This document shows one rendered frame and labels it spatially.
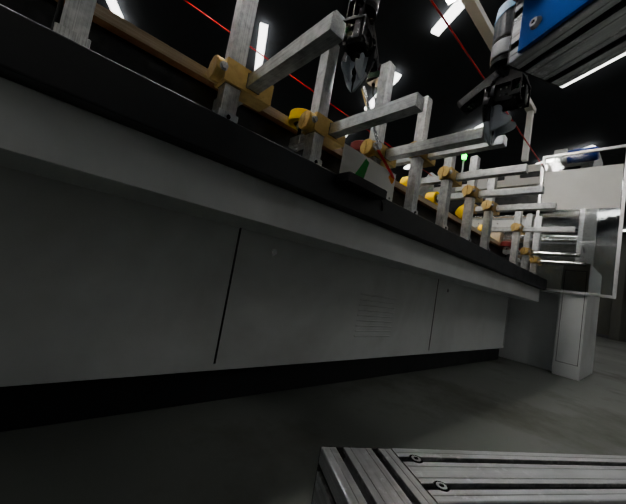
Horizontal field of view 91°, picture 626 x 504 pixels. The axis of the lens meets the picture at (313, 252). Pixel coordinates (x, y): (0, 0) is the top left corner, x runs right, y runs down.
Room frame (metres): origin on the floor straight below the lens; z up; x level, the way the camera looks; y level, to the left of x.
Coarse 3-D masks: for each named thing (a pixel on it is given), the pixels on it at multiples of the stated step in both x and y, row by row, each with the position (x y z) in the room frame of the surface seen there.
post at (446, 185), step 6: (444, 162) 1.29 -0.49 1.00; (450, 162) 1.27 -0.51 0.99; (444, 180) 1.28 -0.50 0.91; (450, 180) 1.28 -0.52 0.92; (444, 186) 1.28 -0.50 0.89; (450, 186) 1.28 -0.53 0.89; (444, 192) 1.28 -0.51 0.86; (450, 192) 1.29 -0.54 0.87; (444, 198) 1.28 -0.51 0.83; (438, 204) 1.29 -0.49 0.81; (444, 204) 1.27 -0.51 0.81; (438, 210) 1.29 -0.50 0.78; (444, 210) 1.27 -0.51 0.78; (438, 216) 1.29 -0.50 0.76; (444, 216) 1.27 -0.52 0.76; (438, 222) 1.28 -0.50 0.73; (444, 222) 1.28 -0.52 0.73
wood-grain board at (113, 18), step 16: (64, 0) 0.58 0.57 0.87; (96, 16) 0.61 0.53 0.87; (112, 16) 0.63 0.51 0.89; (112, 32) 0.65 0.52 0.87; (128, 32) 0.65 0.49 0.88; (144, 32) 0.67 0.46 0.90; (144, 48) 0.69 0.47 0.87; (160, 48) 0.69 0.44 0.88; (176, 64) 0.73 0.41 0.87; (192, 64) 0.74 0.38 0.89; (208, 80) 0.77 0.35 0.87; (256, 112) 0.90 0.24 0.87; (272, 112) 0.90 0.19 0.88; (288, 128) 0.96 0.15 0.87; (400, 192) 1.41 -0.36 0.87; (432, 208) 1.58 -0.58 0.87; (496, 240) 2.21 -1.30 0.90
